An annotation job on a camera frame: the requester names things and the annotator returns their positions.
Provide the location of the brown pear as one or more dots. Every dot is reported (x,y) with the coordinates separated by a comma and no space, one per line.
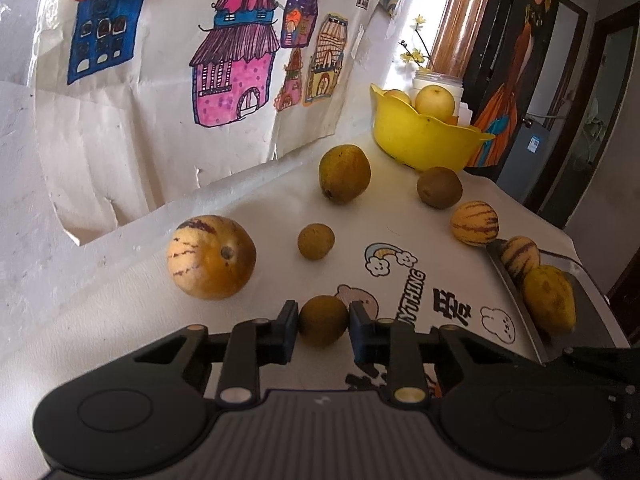
(345,174)

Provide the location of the house drawings wall poster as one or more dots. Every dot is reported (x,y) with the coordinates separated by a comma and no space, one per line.
(240,75)

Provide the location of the yellow spotted pear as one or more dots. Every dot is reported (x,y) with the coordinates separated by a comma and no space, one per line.
(550,300)

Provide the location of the yellow flower sprig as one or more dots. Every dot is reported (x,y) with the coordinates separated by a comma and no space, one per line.
(417,45)

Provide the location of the orange robed figure painting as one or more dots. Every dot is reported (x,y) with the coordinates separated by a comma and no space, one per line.
(515,75)

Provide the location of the metal tray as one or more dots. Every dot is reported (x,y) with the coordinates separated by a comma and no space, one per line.
(585,305)

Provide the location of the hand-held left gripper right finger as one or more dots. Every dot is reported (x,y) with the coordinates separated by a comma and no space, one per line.
(361,335)

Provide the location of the wooden pillar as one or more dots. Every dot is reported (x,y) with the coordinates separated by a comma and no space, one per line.
(465,15)

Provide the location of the yellow plastic bowl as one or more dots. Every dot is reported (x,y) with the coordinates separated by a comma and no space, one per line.
(425,142)

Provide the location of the blue house wall drawing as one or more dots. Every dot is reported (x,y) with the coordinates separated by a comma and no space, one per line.
(107,30)

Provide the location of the dark wooden door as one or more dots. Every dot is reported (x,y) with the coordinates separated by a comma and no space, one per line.
(595,110)

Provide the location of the small greenish brown kiwi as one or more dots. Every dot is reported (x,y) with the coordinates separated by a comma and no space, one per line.
(316,241)
(323,321)

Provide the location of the grey appliance with blue sticker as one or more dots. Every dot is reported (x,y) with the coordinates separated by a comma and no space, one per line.
(532,152)

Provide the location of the white printed tablecloth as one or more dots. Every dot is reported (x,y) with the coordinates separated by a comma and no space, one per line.
(280,200)

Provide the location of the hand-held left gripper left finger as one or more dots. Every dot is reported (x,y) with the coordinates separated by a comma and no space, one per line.
(288,335)

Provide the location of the large striped pepino melon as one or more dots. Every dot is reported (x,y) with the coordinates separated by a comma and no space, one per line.
(212,257)

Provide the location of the white jar vase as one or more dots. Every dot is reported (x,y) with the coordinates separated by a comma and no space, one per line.
(442,80)

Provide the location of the kiwi in bowl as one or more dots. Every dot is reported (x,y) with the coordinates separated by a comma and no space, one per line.
(398,96)

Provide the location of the small striped pepino melon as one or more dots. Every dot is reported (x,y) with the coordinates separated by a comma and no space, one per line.
(520,257)
(475,222)

